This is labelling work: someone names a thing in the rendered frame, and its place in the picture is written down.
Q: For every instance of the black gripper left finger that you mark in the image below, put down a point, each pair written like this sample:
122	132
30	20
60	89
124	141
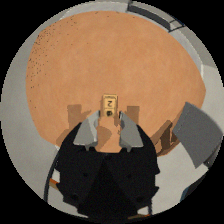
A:
82	136

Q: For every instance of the tan wooden number cube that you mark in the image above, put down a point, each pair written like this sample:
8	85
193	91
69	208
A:
109	102
109	112

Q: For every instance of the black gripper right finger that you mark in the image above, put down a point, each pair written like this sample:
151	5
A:
137	141

